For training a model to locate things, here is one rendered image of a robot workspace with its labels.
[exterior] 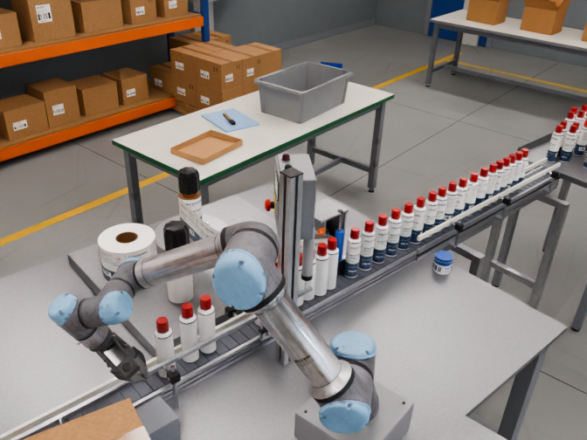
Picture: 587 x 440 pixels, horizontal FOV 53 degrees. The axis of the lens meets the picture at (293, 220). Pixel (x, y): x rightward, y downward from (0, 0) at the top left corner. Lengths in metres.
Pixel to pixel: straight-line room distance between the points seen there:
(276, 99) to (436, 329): 2.14
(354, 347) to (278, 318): 0.29
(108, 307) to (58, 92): 4.19
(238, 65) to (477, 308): 3.94
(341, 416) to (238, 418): 0.45
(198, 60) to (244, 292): 4.65
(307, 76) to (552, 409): 2.63
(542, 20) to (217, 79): 3.47
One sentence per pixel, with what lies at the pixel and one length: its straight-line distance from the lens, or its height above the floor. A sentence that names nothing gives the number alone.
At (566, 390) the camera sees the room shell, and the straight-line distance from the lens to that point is 3.34.
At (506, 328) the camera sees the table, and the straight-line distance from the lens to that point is 2.22.
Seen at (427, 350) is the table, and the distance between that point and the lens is 2.04.
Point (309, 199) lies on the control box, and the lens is 1.60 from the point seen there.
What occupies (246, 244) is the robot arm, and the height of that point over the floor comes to 1.50.
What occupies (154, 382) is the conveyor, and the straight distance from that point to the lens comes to 1.83.
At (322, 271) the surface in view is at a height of 0.99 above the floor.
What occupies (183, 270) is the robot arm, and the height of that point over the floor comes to 1.34.
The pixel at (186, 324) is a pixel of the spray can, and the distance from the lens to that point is 1.76.
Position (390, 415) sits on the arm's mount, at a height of 0.94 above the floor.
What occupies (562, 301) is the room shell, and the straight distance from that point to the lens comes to 3.93.
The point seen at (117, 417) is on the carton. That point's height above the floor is 1.12.
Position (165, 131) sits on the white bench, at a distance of 3.67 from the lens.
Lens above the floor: 2.18
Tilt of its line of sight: 31 degrees down
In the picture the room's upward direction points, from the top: 2 degrees clockwise
